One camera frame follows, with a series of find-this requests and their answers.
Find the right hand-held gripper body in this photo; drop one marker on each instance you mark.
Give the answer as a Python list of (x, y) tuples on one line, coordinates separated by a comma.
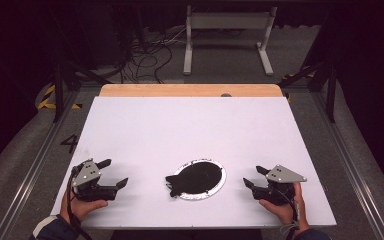
[(276, 191)]

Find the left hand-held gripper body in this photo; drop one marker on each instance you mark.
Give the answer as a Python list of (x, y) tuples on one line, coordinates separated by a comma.
[(90, 191)]

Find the oval silver pearl-trimmed frame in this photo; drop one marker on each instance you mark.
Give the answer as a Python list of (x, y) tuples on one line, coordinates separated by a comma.
[(196, 178)]

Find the person's right hand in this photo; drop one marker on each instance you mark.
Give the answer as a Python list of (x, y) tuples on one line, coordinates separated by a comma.
[(285, 211)]

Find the person's left hand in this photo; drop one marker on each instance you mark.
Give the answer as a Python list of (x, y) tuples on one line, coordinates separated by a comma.
[(76, 210)]

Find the black metal stand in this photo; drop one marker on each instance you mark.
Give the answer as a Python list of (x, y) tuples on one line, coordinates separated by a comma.
[(58, 93), (330, 96)]

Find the wooden table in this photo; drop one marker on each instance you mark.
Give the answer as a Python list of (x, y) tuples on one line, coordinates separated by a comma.
[(180, 90)]

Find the grey metal stand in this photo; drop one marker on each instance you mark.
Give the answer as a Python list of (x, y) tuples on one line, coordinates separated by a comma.
[(230, 20)]

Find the aluminium floor rail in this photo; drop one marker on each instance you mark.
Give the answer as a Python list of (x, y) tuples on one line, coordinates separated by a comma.
[(35, 173), (350, 166)]

